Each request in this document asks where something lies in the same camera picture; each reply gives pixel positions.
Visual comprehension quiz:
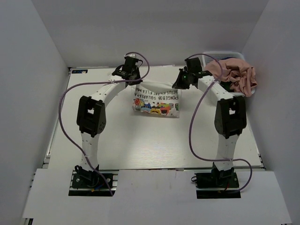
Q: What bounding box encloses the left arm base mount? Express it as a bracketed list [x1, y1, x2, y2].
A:
[68, 165, 118, 197]

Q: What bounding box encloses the pink t shirt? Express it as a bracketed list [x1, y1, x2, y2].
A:
[218, 58, 257, 97]

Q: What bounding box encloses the white printed t shirt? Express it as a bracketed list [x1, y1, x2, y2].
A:
[132, 80, 182, 118]

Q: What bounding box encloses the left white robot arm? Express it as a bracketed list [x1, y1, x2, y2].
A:
[75, 53, 142, 180]

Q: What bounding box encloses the blue table label sticker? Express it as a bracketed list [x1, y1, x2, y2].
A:
[71, 69, 88, 74]

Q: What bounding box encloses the white plastic basket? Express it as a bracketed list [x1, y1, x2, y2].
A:
[202, 52, 255, 96]

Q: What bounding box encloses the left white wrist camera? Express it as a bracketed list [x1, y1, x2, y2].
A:
[124, 53, 136, 58]

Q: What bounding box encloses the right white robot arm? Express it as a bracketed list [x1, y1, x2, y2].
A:
[172, 54, 247, 177]

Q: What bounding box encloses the dark green t shirt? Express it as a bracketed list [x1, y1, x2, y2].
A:
[220, 82, 234, 92]

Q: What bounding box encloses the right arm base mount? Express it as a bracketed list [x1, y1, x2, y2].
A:
[191, 169, 241, 199]

